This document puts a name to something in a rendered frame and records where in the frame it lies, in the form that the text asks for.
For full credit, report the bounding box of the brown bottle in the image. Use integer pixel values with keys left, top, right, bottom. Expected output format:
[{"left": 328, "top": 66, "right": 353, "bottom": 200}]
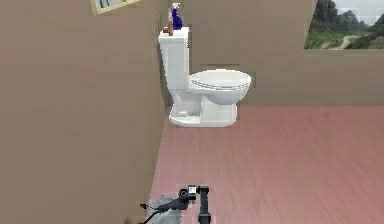
[{"left": 163, "top": 9, "right": 175, "bottom": 37}]

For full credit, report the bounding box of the white toilet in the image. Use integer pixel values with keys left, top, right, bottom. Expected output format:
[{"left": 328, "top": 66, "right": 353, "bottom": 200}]
[{"left": 157, "top": 26, "right": 253, "bottom": 128}]

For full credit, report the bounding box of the purple spray bottle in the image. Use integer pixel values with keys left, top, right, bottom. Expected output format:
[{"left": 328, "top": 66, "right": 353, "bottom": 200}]
[{"left": 171, "top": 2, "right": 184, "bottom": 31}]

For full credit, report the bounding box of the window with mountain view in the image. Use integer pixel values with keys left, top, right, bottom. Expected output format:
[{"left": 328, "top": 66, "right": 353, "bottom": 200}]
[{"left": 303, "top": 0, "right": 384, "bottom": 51}]

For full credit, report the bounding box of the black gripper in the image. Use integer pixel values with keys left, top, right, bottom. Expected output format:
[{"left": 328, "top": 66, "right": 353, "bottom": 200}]
[{"left": 139, "top": 188, "right": 190, "bottom": 224}]

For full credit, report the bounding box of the yellow framed wall picture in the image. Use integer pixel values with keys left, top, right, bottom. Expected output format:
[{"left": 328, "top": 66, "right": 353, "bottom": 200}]
[{"left": 88, "top": 0, "right": 142, "bottom": 15}]

